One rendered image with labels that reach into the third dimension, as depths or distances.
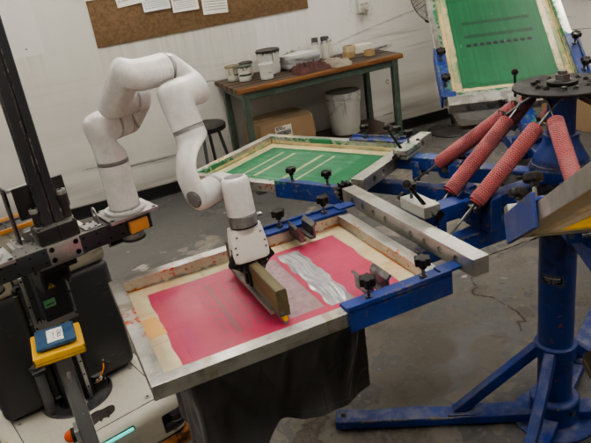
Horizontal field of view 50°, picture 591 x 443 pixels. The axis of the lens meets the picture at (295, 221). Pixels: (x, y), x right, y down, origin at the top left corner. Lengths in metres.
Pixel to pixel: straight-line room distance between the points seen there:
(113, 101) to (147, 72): 0.18
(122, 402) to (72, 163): 3.09
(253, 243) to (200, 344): 0.30
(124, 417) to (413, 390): 1.20
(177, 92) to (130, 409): 1.39
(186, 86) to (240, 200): 0.32
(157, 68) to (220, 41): 3.84
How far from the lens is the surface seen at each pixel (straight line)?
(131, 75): 1.70
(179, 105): 1.65
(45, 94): 5.34
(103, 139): 1.94
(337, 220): 2.09
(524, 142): 2.01
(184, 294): 1.85
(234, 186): 1.61
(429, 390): 2.87
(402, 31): 6.35
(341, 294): 1.69
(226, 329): 1.64
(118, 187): 1.98
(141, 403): 2.63
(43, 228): 1.96
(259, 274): 1.65
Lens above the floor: 1.80
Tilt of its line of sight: 23 degrees down
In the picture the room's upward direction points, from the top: 9 degrees counter-clockwise
